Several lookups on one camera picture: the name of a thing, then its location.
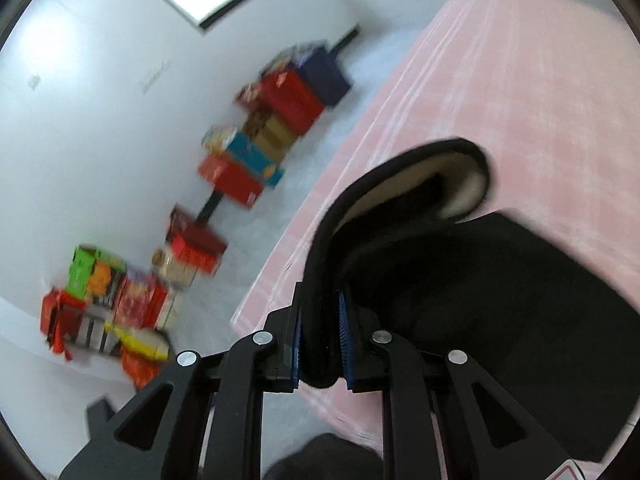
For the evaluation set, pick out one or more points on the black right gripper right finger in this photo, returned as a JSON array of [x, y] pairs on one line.
[[444, 416]]

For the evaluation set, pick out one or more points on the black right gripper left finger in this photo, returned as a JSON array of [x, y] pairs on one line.
[[201, 417]]

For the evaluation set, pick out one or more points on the black pants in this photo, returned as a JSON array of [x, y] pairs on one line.
[[406, 249]]

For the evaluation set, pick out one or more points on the red box near bed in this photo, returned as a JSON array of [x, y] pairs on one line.
[[194, 242]]

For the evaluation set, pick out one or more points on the green box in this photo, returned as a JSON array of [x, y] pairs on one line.
[[95, 275]]

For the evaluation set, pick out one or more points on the dark blue gift bag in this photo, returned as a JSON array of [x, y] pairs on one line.
[[318, 68]]

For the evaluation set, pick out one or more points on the pink plaid bed sheet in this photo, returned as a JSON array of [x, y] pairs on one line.
[[549, 89]]

